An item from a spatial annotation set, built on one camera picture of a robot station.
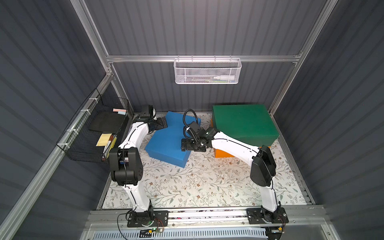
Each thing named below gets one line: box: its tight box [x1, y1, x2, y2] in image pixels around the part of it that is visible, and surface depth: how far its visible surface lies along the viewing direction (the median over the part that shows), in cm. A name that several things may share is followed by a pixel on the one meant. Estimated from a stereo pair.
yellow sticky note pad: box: [95, 133, 113, 147], surface depth 74 cm
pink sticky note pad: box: [112, 108, 127, 112], surface depth 86 cm
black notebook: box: [88, 111, 126, 134], surface depth 79 cm
